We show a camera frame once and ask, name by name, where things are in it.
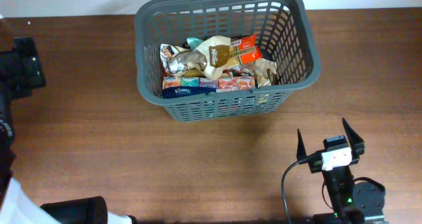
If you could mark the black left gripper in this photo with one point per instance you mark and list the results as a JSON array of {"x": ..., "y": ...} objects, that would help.
[{"x": 22, "y": 68}]

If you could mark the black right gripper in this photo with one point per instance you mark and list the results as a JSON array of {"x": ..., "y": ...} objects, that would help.
[{"x": 357, "y": 144}]

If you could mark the beige cookie bag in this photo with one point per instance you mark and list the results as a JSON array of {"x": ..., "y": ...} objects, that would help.
[
  {"x": 263, "y": 70},
  {"x": 210, "y": 57}
]

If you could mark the San Remo spaghetti pack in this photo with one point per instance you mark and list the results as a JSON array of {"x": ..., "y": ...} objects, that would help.
[{"x": 241, "y": 52}]

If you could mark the blue Kleenex tissue box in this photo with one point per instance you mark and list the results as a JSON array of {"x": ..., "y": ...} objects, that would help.
[{"x": 176, "y": 87}]

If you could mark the light teal tissue pack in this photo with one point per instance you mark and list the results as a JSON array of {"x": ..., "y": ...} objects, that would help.
[{"x": 193, "y": 42}]

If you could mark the green Nescafe coffee bag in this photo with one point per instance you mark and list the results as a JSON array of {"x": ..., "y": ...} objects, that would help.
[{"x": 232, "y": 72}]

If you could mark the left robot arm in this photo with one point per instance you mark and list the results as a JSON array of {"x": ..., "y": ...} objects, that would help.
[{"x": 19, "y": 204}]

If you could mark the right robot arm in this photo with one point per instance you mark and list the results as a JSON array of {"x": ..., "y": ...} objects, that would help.
[{"x": 353, "y": 200}]

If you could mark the grey plastic basket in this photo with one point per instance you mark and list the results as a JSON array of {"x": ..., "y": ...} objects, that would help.
[{"x": 282, "y": 32}]

